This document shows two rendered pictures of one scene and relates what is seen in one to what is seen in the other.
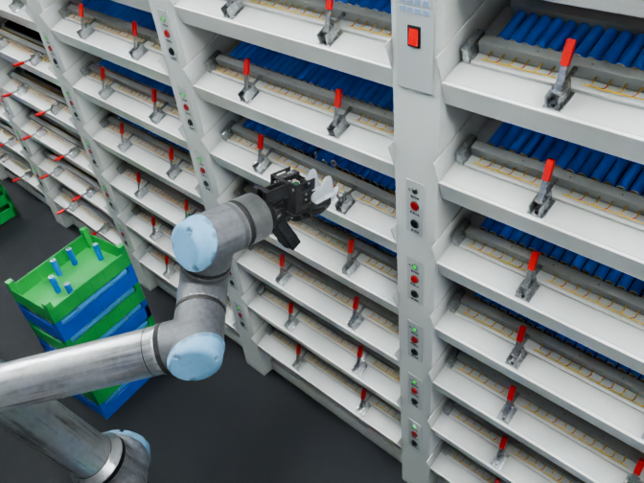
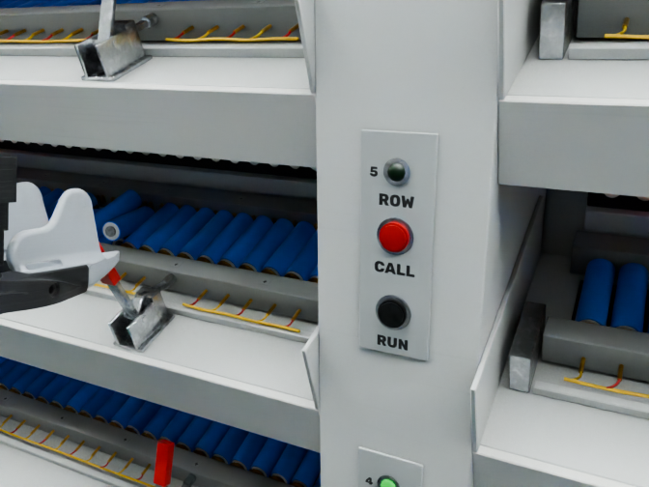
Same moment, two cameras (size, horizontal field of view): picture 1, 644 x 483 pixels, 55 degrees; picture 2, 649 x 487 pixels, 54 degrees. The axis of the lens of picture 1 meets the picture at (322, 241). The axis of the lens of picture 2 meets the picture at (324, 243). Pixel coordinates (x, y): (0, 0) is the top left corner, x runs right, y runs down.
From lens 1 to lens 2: 88 cm
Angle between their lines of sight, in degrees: 28
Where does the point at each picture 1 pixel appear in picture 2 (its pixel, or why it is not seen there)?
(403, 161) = (352, 61)
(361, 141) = (190, 73)
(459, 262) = (557, 439)
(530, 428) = not seen: outside the picture
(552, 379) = not seen: outside the picture
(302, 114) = (12, 65)
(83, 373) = not seen: outside the picture
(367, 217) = (212, 349)
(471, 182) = (628, 81)
